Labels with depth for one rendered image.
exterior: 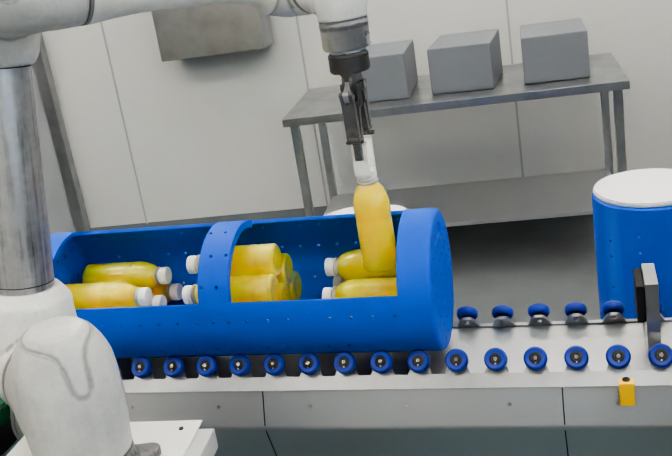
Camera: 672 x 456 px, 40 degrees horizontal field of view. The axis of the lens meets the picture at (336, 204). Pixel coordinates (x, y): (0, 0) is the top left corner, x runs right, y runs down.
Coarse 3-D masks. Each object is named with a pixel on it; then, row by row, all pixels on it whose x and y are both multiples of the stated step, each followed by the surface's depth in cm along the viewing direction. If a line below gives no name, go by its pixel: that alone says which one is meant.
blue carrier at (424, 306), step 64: (64, 256) 209; (128, 256) 215; (320, 256) 204; (448, 256) 193; (128, 320) 188; (192, 320) 184; (256, 320) 181; (320, 320) 178; (384, 320) 174; (448, 320) 187
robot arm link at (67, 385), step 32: (64, 320) 143; (32, 352) 137; (64, 352) 137; (96, 352) 140; (32, 384) 136; (64, 384) 136; (96, 384) 139; (32, 416) 138; (64, 416) 137; (96, 416) 139; (128, 416) 146; (32, 448) 141; (64, 448) 138; (96, 448) 140; (128, 448) 146
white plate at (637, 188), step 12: (660, 168) 245; (600, 180) 243; (612, 180) 241; (624, 180) 240; (636, 180) 238; (648, 180) 237; (660, 180) 236; (600, 192) 234; (612, 192) 233; (624, 192) 231; (636, 192) 230; (648, 192) 229; (660, 192) 227; (612, 204) 228; (624, 204) 225; (636, 204) 223; (648, 204) 222; (660, 204) 221
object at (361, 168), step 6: (366, 144) 170; (366, 150) 170; (354, 156) 171; (366, 156) 171; (354, 162) 172; (360, 162) 171; (366, 162) 171; (354, 168) 172; (360, 168) 172; (366, 168) 171; (360, 174) 172; (366, 174) 172
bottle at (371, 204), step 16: (368, 192) 173; (384, 192) 174; (368, 208) 173; (384, 208) 174; (368, 224) 174; (384, 224) 174; (368, 240) 175; (384, 240) 175; (368, 256) 176; (384, 256) 176
